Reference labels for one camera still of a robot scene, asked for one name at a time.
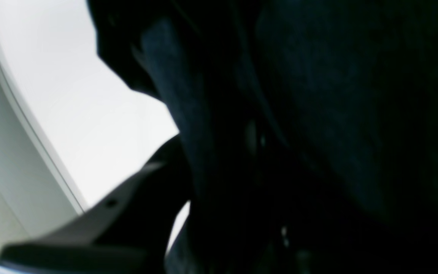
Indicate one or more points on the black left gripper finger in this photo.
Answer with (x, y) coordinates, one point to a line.
(127, 232)

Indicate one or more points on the black t-shirt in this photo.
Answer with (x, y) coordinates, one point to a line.
(308, 125)

